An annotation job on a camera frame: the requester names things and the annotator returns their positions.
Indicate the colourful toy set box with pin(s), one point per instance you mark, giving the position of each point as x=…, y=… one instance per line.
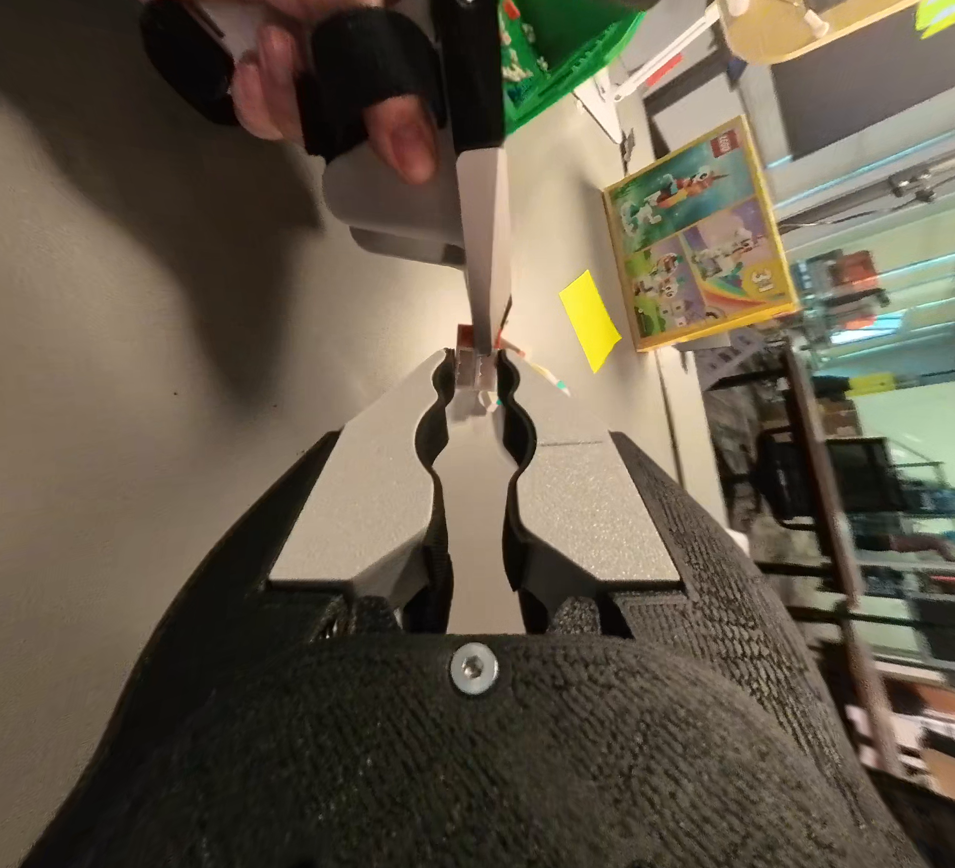
x=694, y=241

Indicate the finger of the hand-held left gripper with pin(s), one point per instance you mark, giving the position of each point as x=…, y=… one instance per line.
x=485, y=241

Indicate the white brick assembly teal brick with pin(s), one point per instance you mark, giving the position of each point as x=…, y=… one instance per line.
x=541, y=369

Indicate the white orange small brick assembly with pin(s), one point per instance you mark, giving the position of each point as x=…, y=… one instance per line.
x=474, y=369

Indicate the black office chair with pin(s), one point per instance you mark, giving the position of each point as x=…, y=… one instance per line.
x=798, y=480

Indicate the yellow sticky note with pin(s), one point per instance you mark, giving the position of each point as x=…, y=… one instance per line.
x=589, y=319

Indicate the neon yellow sign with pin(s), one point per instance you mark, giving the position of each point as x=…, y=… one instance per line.
x=936, y=14

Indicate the black display panel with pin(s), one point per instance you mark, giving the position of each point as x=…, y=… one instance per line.
x=880, y=99

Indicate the pile of toy bricks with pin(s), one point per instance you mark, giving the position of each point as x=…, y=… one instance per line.
x=516, y=69

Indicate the orange traffic cone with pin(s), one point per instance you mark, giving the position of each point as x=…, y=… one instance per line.
x=662, y=71

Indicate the dark wooden desk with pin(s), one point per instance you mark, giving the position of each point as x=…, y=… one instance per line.
x=835, y=510

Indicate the green plastic bin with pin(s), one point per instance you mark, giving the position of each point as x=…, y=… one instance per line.
x=567, y=47

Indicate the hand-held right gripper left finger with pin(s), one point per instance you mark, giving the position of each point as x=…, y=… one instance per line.
x=358, y=510

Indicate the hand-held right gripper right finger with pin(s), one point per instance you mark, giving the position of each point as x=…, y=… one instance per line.
x=597, y=510

